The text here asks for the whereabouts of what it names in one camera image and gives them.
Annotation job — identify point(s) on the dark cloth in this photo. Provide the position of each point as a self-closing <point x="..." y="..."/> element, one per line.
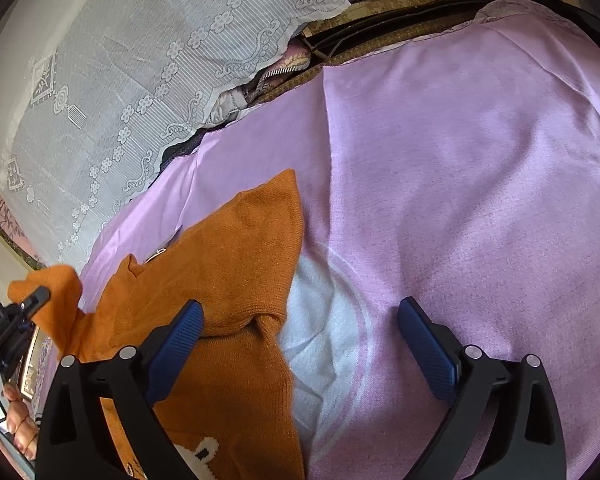
<point x="180" y="152"/>

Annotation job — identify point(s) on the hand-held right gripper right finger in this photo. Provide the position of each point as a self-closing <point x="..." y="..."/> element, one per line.
<point x="427" y="350"/>

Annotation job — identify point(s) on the pink blanket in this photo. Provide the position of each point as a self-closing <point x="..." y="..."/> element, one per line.
<point x="455" y="185"/>

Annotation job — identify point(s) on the orange knitted sweater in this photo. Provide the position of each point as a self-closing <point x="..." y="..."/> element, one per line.
<point x="240" y="260"/>

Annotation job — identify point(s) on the brown woven mat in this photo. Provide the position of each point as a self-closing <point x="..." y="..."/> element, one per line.
<point x="380" y="16"/>

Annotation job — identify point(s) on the white lace cloth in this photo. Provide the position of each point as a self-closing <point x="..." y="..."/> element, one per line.
<point x="130" y="60"/>

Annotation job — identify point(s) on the person's left hand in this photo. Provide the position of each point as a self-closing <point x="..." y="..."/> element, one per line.
<point x="22" y="425"/>

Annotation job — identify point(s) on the framed picture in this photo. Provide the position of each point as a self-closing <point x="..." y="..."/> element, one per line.
<point x="30" y="365"/>

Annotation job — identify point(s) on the striped zip garment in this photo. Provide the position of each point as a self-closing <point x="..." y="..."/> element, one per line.
<point x="275" y="74"/>

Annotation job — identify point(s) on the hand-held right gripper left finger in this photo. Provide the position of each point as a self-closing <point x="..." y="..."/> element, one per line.
<point x="177" y="350"/>

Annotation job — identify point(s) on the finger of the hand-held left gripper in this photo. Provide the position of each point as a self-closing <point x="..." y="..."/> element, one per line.
<point x="34" y="299"/>

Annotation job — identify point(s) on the grey silky cloth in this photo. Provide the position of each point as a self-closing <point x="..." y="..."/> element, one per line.
<point x="225" y="106"/>

